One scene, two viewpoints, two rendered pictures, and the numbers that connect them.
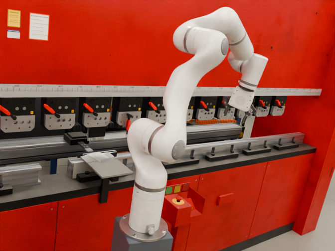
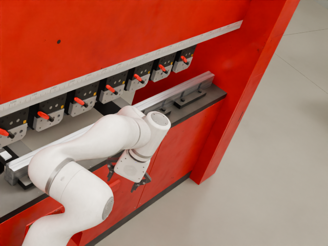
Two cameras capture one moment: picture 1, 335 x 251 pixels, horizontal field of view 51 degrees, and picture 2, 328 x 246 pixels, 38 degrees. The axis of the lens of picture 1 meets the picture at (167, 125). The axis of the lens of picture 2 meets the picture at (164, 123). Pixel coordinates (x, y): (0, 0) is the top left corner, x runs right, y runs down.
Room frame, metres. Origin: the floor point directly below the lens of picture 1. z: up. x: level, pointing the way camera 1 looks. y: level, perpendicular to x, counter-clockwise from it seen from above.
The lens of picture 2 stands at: (0.53, 0.10, 2.57)
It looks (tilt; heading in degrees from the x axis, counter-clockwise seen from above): 36 degrees down; 337
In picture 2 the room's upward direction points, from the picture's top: 20 degrees clockwise
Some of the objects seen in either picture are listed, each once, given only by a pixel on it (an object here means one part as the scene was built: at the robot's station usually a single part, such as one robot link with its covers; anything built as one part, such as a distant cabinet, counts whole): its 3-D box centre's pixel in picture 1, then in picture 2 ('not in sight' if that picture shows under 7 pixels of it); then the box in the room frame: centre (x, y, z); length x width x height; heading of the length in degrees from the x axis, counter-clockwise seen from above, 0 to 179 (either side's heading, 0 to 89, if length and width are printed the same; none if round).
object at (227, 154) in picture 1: (222, 156); not in sight; (2.42, -0.43, 0.89); 0.30 x 0.05 x 0.03; 129
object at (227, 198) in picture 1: (225, 198); (109, 189); (2.36, -0.51, 0.58); 0.15 x 0.02 x 0.07; 129
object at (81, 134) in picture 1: (81, 142); not in sight; (1.95, 0.49, 1.01); 0.26 x 0.12 x 0.05; 39
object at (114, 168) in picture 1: (105, 165); not in sight; (1.72, 0.29, 1.00); 0.26 x 0.18 x 0.01; 39
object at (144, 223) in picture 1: (146, 206); not in sight; (1.20, 0.03, 1.09); 0.19 x 0.19 x 0.18
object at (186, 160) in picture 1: (180, 162); (47, 171); (2.17, -0.12, 0.89); 0.30 x 0.05 x 0.03; 129
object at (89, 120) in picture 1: (94, 109); not in sight; (1.82, 0.40, 1.26); 0.15 x 0.09 x 0.17; 129
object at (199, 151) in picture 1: (241, 146); (131, 115); (2.63, -0.60, 0.92); 1.68 x 0.06 x 0.10; 129
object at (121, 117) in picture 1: (126, 108); not in sight; (1.94, 0.25, 1.26); 0.15 x 0.09 x 0.17; 129
